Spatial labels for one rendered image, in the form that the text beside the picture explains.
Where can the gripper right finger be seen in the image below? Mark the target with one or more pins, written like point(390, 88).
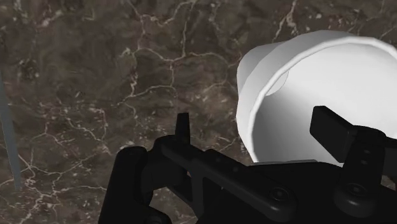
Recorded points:
point(347, 139)

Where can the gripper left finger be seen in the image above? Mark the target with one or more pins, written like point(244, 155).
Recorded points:
point(173, 161)

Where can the white cup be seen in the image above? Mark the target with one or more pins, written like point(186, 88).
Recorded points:
point(310, 80)

